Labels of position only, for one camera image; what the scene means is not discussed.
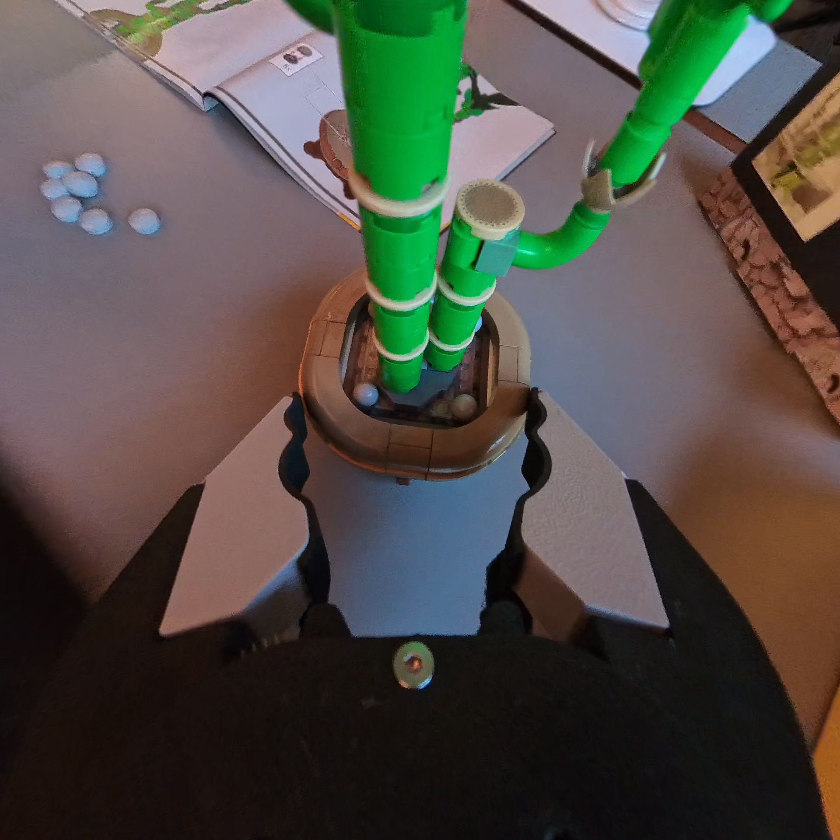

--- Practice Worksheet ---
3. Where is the pile of grey pebbles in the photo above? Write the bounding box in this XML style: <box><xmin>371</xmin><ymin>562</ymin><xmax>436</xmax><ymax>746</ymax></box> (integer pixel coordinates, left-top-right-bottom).
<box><xmin>39</xmin><ymin>152</ymin><xmax>163</xmax><ymax>237</ymax></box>

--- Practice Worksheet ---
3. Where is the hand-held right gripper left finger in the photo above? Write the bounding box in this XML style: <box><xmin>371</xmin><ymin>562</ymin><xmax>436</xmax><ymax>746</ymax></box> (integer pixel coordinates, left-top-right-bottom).
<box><xmin>159</xmin><ymin>394</ymin><xmax>330</xmax><ymax>639</ymax></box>

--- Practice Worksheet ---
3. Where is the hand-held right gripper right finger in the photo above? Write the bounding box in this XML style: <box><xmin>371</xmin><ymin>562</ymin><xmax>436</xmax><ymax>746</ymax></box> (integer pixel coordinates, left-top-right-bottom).
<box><xmin>486</xmin><ymin>388</ymin><xmax>671</xmax><ymax>643</ymax></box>

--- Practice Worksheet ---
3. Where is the grey desk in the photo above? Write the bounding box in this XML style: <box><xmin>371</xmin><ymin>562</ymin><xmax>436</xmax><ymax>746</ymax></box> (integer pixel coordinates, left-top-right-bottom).
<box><xmin>0</xmin><ymin>0</ymin><xmax>840</xmax><ymax>742</ymax></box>
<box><xmin>692</xmin><ymin>36</ymin><xmax>823</xmax><ymax>147</ymax></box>

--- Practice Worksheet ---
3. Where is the green toy brick bamboo plant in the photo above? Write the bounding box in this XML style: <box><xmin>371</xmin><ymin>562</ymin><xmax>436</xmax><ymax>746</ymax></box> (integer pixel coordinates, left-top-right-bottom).
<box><xmin>282</xmin><ymin>0</ymin><xmax>795</xmax><ymax>487</ymax></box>

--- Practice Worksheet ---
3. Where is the black toy box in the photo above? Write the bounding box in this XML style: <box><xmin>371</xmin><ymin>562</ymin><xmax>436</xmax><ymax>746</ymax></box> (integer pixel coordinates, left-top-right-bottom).
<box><xmin>697</xmin><ymin>62</ymin><xmax>840</xmax><ymax>424</ymax></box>

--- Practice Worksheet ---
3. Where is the black studded mat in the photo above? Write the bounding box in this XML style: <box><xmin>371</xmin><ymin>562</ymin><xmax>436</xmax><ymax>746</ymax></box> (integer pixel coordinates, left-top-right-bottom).
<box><xmin>0</xmin><ymin>440</ymin><xmax>89</xmax><ymax>631</ymax></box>

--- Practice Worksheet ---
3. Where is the white instruction booklet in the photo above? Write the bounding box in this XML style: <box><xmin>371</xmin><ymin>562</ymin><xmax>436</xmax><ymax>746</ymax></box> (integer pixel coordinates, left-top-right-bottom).
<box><xmin>56</xmin><ymin>0</ymin><xmax>557</xmax><ymax>232</ymax></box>

